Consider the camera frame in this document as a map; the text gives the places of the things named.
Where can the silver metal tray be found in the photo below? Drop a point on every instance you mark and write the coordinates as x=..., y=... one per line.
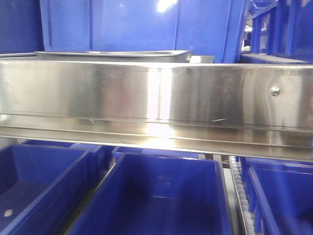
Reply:
x=162, y=56

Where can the blue lower middle bin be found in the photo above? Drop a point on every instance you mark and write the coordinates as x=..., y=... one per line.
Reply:
x=149, y=195

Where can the large blue upper bin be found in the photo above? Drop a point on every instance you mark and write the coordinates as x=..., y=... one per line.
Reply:
x=206, y=27

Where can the blue lower left bin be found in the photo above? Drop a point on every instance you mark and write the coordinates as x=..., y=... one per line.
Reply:
x=40, y=187

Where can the blue lower right bin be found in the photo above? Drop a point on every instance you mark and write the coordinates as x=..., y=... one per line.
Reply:
x=280, y=195

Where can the blue upper right bin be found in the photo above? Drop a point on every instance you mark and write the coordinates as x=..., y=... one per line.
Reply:
x=282, y=32

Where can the blue upper left bin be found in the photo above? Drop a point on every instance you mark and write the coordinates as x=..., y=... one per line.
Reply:
x=20, y=26

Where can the stainless steel shelf rail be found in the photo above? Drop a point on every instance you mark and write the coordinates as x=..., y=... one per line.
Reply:
x=223, y=109

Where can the steel bolt on rail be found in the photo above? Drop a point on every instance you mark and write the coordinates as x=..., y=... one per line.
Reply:
x=275, y=91

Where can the roller track rail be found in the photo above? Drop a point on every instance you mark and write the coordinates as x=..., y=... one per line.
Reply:
x=246, y=217

